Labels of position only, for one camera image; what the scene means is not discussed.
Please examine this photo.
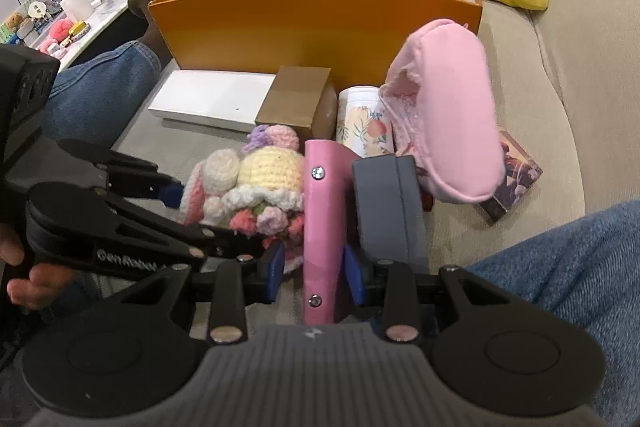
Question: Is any person's left hand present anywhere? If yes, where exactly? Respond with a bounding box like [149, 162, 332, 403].
[0, 227, 77, 313]

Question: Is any floral cup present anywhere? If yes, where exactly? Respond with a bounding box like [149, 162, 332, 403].
[336, 86, 402, 158]

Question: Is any orange storage box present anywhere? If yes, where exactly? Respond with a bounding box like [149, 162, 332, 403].
[147, 0, 484, 88]

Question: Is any white card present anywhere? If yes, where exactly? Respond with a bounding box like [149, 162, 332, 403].
[148, 70, 277, 134]

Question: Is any printed picture box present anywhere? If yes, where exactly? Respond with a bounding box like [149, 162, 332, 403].
[477, 129, 544, 223]

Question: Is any white cup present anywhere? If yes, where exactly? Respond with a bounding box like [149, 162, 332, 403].
[59, 0, 95, 24]

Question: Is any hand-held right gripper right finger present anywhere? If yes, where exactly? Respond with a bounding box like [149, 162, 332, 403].
[342, 247, 506, 343]

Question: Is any brown cardboard box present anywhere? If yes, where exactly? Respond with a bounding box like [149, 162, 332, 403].
[255, 66, 339, 146]

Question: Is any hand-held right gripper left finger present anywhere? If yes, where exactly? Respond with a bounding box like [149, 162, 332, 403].
[107, 239, 287, 343]

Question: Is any dark grey box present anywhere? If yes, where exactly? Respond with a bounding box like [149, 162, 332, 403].
[352, 154, 432, 277]

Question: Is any person's left leg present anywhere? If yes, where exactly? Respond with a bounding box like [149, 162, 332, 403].
[41, 39, 167, 154]

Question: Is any pink fabric pouch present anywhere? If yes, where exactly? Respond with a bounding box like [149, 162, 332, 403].
[378, 18, 507, 204]

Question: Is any beige sofa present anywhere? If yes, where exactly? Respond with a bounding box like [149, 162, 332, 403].
[110, 0, 640, 343]

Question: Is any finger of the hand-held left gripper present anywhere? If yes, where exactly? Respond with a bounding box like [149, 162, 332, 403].
[47, 187, 267, 282]
[57, 139, 184, 210]

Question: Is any pink hard case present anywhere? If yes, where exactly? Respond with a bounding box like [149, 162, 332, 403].
[303, 139, 362, 327]

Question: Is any white marble table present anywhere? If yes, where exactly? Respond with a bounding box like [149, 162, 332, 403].
[0, 0, 168, 74]

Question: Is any brown shoe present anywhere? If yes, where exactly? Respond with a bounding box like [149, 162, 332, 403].
[127, 0, 175, 60]

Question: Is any crocheted doll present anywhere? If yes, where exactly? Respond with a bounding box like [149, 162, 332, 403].
[179, 124, 307, 277]

